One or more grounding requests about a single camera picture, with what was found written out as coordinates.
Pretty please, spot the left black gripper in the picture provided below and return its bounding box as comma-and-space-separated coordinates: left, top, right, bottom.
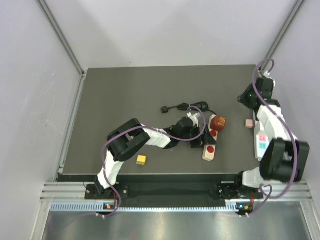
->
178, 123, 216, 148

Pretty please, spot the white red power strip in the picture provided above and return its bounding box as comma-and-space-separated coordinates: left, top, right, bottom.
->
202, 114, 218, 162

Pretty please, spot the red koi fish adapter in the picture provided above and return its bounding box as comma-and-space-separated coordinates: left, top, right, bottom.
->
209, 115, 226, 132

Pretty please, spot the grey USB-C charger plug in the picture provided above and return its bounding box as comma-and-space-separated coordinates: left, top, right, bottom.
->
245, 119, 255, 129

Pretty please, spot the yellow USB charger plug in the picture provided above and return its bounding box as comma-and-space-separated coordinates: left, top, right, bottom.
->
136, 155, 147, 166

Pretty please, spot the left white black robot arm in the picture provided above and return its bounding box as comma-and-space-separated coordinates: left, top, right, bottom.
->
94, 113, 217, 199

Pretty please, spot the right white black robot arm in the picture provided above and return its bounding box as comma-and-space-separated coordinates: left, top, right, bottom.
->
233, 77, 310, 198

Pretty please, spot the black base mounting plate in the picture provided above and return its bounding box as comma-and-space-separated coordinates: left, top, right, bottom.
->
84, 182, 255, 201

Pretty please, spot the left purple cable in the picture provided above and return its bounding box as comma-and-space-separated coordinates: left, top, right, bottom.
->
101, 106, 207, 218

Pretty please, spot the black power cord with plug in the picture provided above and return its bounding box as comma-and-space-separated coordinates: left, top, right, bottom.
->
159, 101, 217, 115

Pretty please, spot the grey slotted cable duct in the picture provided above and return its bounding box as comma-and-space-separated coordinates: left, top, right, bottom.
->
50, 201, 251, 213

